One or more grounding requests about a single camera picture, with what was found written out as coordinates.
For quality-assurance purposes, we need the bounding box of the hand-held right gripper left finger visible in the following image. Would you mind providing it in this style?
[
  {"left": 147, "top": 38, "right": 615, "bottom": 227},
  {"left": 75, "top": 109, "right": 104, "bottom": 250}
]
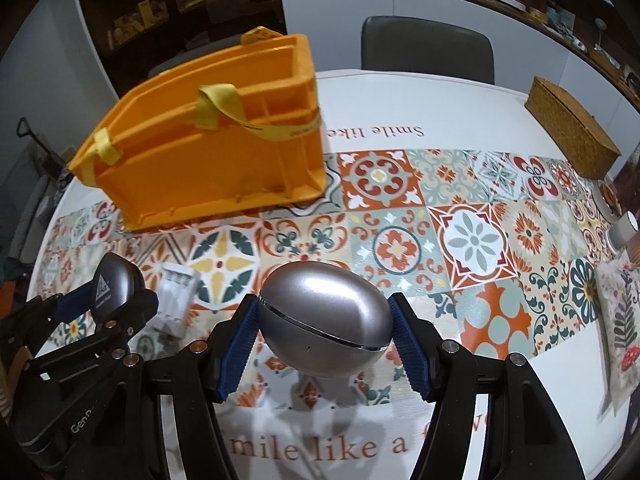
[{"left": 122, "top": 292, "right": 262, "bottom": 480}]

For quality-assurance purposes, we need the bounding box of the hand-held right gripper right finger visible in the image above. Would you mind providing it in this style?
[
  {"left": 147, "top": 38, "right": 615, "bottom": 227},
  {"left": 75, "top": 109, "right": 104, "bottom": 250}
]
[{"left": 387, "top": 292, "right": 566, "bottom": 480}]

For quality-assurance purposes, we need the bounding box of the grey chair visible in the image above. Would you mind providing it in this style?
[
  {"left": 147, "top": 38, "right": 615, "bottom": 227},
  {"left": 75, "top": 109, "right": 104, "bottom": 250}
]
[{"left": 360, "top": 16, "right": 496, "bottom": 86}]

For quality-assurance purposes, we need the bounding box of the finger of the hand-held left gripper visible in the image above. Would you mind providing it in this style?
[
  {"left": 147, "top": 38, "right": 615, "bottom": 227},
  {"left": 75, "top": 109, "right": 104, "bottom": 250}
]
[
  {"left": 0, "top": 279, "right": 99, "bottom": 362},
  {"left": 99, "top": 289, "right": 161, "bottom": 357}
]

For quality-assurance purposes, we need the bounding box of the woven box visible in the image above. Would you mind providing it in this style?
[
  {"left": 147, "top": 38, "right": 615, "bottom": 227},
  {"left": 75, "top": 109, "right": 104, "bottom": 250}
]
[{"left": 524, "top": 76, "right": 622, "bottom": 180}]

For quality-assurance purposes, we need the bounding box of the white battery charger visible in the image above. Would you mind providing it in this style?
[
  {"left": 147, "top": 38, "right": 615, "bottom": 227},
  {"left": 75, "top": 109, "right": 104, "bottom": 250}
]
[{"left": 154, "top": 262, "right": 199, "bottom": 339}]

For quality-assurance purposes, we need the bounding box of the white cup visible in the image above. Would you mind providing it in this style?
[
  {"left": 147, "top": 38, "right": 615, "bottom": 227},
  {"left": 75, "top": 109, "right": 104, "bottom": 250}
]
[{"left": 607, "top": 210, "right": 640, "bottom": 251}]

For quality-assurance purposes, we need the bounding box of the black handled tool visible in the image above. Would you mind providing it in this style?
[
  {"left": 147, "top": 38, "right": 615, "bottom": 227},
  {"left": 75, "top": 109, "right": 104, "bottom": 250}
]
[{"left": 16, "top": 117, "right": 66, "bottom": 166}]

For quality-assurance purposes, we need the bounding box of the printed cushion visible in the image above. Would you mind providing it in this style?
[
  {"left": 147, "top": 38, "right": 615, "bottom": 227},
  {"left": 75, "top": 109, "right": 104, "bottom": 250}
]
[{"left": 595, "top": 252, "right": 640, "bottom": 413}]

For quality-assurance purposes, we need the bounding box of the pinkish silver egg-shaped case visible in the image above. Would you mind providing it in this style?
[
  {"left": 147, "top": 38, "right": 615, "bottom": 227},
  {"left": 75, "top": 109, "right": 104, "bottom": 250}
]
[{"left": 256, "top": 261, "right": 392, "bottom": 380}]

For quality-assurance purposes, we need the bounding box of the patterned plate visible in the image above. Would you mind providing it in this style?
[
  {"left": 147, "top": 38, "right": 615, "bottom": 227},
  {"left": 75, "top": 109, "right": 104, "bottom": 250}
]
[{"left": 592, "top": 180, "right": 623, "bottom": 221}]

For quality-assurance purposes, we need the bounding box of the grey silver egg-shaped case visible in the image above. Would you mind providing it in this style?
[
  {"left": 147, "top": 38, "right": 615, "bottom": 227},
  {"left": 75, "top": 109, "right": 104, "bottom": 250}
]
[{"left": 92, "top": 252, "right": 147, "bottom": 323}]

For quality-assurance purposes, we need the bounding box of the orange plastic bin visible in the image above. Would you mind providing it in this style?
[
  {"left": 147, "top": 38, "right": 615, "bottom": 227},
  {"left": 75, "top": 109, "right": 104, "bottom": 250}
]
[{"left": 67, "top": 25, "right": 328, "bottom": 233}]

